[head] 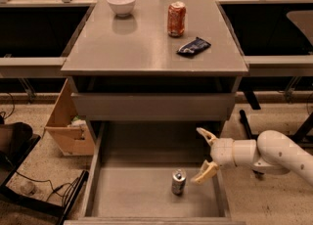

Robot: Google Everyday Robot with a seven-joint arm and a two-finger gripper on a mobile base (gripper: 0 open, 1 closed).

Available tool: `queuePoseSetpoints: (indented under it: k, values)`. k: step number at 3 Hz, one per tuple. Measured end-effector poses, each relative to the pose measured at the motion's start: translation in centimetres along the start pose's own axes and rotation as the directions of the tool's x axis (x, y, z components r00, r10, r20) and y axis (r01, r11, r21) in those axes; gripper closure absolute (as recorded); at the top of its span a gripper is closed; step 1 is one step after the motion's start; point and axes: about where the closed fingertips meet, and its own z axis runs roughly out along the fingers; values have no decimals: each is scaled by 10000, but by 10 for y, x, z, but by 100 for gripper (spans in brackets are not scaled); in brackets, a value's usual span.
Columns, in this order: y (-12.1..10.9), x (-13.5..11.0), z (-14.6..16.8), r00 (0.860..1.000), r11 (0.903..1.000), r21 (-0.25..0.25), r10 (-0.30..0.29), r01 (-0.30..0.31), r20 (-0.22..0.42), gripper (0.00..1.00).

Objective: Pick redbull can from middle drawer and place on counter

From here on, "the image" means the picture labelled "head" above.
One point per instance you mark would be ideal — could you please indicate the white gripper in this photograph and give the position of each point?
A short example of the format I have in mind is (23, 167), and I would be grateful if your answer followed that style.
(222, 152)

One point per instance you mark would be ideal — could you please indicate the orange soda can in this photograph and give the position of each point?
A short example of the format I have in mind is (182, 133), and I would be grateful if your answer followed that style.
(176, 19)

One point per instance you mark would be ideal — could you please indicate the grey rail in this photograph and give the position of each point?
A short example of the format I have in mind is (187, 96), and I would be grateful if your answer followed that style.
(31, 67)
(279, 66)

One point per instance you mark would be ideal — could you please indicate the dark bag on floor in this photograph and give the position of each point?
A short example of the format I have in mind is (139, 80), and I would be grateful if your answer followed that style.
(13, 139)

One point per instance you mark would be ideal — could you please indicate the white ceramic bowl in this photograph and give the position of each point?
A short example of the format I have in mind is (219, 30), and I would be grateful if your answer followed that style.
(122, 7)

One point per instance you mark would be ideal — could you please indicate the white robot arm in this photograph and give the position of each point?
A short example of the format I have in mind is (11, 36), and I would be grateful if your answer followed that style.
(272, 152)

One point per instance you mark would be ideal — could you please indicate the black frame on floor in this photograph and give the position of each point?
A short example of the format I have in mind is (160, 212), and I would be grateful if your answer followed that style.
(8, 168)

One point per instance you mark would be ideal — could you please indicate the brown cardboard box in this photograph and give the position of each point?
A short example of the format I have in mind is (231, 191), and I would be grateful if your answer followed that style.
(70, 133)

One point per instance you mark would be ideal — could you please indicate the open middle drawer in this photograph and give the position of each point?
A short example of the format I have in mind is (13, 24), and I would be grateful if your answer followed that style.
(130, 178)

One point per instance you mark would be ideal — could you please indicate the closed top drawer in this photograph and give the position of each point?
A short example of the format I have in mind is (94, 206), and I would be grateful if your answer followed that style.
(154, 107)

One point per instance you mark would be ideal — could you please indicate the silver redbull can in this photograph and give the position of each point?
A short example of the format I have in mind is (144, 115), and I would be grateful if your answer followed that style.
(179, 177)

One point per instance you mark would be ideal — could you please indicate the grey right side rail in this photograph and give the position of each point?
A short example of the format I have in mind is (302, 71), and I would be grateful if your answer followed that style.
(279, 66)

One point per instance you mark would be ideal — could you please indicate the grey drawer cabinet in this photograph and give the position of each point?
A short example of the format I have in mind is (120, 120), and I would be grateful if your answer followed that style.
(136, 54)

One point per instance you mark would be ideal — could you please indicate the blue snack bag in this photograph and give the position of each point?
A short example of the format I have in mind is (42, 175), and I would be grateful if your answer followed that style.
(194, 47)

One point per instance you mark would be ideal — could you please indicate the grey left side rail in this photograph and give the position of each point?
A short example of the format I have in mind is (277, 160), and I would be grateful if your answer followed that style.
(31, 67)

